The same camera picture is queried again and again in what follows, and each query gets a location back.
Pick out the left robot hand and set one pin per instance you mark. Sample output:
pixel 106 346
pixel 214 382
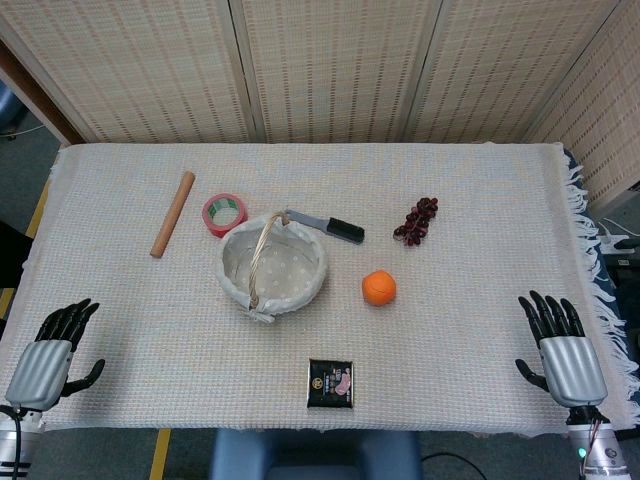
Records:
pixel 37 370

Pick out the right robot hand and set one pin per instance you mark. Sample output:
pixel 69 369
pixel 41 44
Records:
pixel 570 365

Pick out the orange fruit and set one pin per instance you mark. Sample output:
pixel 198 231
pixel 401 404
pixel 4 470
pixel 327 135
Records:
pixel 379 287

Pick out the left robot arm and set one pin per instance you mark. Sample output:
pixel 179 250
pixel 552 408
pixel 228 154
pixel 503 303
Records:
pixel 12 442

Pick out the white lined wicker basket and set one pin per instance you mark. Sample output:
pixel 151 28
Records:
pixel 272 265

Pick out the white woven tablecloth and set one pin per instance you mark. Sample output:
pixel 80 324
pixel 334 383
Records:
pixel 310 200

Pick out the white power strip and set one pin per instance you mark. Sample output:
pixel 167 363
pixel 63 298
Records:
pixel 617 242

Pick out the wooden rolling pin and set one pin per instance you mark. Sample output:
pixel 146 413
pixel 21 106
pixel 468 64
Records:
pixel 172 215

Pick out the dark red grape bunch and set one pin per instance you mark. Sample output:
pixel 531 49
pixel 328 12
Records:
pixel 416 222

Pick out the black snack packet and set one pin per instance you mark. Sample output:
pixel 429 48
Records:
pixel 331 384

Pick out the red tape roll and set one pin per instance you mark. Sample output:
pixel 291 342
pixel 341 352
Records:
pixel 224 214

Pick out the beige folding screen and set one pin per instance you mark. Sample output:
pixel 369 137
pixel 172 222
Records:
pixel 320 70

